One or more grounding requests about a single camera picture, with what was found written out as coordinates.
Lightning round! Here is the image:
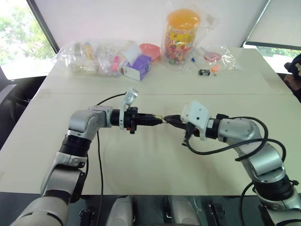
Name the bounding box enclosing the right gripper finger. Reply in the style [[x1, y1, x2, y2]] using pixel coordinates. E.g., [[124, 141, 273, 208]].
[[169, 121, 189, 130], [165, 114, 184, 123]]

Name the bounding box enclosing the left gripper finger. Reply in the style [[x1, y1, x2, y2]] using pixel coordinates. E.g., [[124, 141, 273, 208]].
[[137, 113, 163, 120], [137, 119, 163, 126]]

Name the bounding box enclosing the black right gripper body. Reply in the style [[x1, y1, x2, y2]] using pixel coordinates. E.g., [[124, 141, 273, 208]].
[[181, 122, 201, 147]]

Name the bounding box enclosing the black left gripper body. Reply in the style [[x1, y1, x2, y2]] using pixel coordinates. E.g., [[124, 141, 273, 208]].
[[124, 106, 143, 135]]

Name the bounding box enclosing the purple and white carton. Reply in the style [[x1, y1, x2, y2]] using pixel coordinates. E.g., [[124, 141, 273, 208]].
[[120, 54, 152, 82]]

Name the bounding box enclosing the pink plastic bowl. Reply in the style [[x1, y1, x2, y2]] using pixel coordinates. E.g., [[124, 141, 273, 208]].
[[139, 43, 162, 62]]

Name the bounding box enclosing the clear bag with red item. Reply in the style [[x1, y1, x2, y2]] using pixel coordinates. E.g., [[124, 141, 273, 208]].
[[194, 44, 243, 72]]

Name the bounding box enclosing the orange-lidded jar of beads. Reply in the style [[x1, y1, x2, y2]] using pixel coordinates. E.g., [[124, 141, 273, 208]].
[[164, 8, 202, 65]]

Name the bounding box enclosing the clear plastic bag of toys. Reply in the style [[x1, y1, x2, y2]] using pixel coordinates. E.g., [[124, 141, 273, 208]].
[[55, 38, 142, 77]]

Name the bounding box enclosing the grey rounded shape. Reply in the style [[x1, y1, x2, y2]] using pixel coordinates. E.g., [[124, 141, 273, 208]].
[[104, 195, 138, 226]]

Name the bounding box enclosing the clear bag around jar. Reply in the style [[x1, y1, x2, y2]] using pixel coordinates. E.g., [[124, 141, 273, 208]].
[[160, 0, 221, 72]]

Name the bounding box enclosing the person in dark clothes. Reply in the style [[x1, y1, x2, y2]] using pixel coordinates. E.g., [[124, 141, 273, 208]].
[[283, 54, 301, 103]]

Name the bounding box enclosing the black chair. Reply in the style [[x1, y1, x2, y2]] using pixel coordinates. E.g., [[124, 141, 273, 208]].
[[0, 75, 48, 148]]

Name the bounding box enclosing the white roller blind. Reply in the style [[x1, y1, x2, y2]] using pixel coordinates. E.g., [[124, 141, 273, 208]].
[[243, 0, 301, 50]]

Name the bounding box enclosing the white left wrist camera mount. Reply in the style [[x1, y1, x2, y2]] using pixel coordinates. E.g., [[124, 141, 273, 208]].
[[119, 87, 140, 130]]

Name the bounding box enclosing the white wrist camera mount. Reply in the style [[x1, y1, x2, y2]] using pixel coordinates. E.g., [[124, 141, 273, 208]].
[[119, 87, 140, 130], [180, 100, 212, 141]]

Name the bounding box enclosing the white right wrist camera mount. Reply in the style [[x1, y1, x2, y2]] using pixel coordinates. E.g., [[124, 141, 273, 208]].
[[180, 100, 212, 141]]

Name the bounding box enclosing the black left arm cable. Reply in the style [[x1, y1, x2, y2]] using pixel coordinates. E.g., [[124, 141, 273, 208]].
[[95, 93, 127, 226]]

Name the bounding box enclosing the black bracket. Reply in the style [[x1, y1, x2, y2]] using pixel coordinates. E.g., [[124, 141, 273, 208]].
[[206, 203, 227, 226], [79, 207, 95, 226]]

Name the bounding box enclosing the black window frame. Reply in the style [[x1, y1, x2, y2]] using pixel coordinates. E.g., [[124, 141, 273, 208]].
[[25, 0, 60, 54]]

